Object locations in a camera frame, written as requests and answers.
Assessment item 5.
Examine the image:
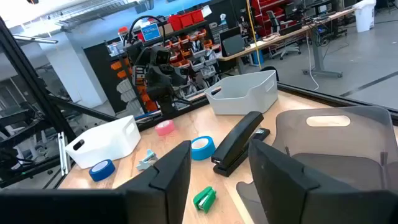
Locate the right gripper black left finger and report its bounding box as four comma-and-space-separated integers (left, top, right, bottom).
116, 140, 192, 224

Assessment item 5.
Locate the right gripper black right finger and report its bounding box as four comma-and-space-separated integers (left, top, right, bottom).
248, 139, 398, 224

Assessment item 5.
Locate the light blue staple remover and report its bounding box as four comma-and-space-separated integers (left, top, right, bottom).
136, 149, 159, 172

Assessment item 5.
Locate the green mini stapler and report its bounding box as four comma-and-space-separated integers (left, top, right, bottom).
192, 185, 217, 214

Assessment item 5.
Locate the pink tape roll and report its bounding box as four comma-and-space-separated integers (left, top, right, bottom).
154, 119, 176, 137

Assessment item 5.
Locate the large black stapler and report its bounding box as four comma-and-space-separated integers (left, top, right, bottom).
211, 111, 271, 177

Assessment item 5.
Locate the light blue tape roll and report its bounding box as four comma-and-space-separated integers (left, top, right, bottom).
190, 135, 216, 161

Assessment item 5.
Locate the dark blue tape roll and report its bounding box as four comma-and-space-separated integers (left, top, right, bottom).
88, 159, 116, 182

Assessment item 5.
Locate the black parts bin shelf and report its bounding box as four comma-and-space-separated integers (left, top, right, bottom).
83, 18, 225, 116

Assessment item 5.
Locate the blue sign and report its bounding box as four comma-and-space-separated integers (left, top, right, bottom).
141, 23, 162, 42

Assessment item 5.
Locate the red storage bin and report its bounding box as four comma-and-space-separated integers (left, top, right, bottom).
190, 9, 205, 25
167, 14, 183, 31
179, 12, 194, 29

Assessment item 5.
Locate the dark grey translucent bin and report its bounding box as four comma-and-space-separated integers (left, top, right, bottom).
236, 105, 398, 224

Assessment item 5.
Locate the black laptop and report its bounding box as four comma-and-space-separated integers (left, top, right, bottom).
219, 26, 246, 58

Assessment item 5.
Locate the off-white stepped bin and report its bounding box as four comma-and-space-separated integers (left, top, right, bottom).
204, 69, 279, 116

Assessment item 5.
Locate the red shelf cabinet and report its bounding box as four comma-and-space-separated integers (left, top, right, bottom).
251, 0, 296, 37

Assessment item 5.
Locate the long wooden desk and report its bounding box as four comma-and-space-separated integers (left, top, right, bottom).
217, 7, 357, 78

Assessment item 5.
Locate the black office chair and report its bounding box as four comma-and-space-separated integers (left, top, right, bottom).
266, 10, 302, 60

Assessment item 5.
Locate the white trash bin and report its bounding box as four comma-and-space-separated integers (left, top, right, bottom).
353, 0, 377, 34

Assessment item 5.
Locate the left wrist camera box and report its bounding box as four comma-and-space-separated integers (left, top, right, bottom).
150, 46, 172, 67

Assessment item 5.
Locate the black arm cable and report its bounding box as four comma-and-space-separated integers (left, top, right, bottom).
126, 14, 166, 47

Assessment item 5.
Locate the white rectangular handled bin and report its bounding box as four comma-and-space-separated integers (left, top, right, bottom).
64, 114, 142, 170

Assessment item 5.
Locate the hanging yellow cable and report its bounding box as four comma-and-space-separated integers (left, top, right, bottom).
245, 0, 262, 70

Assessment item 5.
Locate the white cable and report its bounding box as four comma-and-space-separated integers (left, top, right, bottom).
305, 30, 320, 91

